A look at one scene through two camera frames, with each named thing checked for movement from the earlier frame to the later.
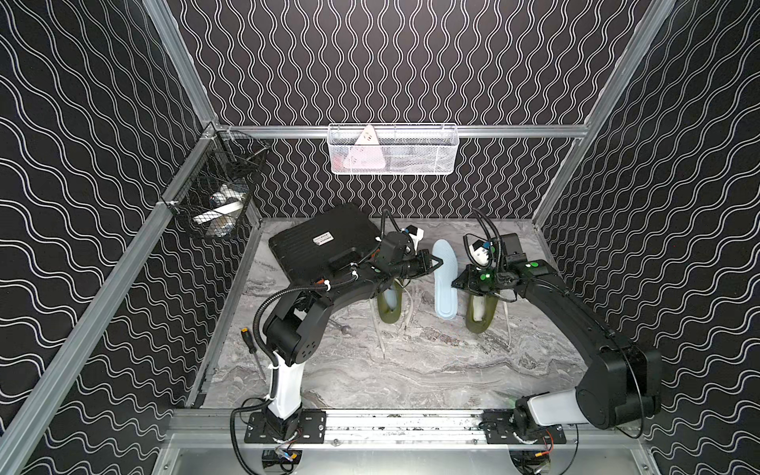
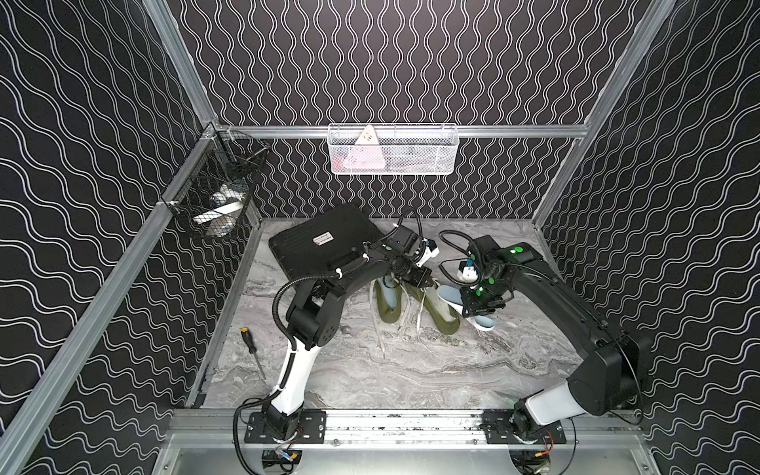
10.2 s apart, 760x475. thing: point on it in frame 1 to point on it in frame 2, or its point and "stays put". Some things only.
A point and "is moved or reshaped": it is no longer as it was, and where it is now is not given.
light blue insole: [391, 298] stays put
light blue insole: [445, 294] to [452, 297]
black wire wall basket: [212, 190] stays put
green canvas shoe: [480, 312] is moved or reshaped
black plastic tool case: [343, 236] stays put
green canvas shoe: [385, 313] stays put
